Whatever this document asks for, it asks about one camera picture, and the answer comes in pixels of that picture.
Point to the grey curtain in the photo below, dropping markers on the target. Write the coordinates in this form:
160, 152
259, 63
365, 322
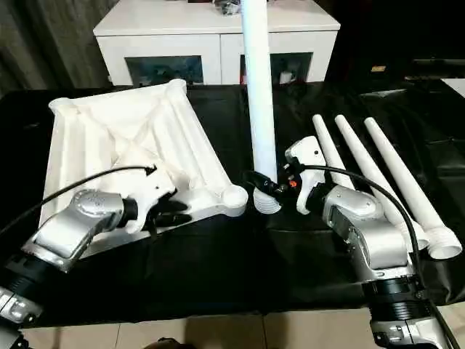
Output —
43, 43

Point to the small yellow label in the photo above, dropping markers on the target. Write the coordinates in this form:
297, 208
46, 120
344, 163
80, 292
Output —
378, 68

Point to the white plastic table leg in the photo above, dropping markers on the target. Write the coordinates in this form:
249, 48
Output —
359, 152
259, 91
392, 156
330, 152

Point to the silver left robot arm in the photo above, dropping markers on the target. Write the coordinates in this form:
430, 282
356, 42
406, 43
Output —
69, 232

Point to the white flat board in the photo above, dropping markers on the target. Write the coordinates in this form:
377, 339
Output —
454, 85

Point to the white plastic table top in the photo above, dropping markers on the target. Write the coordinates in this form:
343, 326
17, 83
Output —
109, 127

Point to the white cabinet with glass doors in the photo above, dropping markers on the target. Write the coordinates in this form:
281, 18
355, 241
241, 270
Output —
163, 40

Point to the black tangled bundle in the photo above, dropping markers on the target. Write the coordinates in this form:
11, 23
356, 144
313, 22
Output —
227, 7

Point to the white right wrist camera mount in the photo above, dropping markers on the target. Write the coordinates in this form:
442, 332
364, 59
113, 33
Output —
309, 152

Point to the black work mat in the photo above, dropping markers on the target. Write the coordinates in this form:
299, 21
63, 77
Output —
218, 272

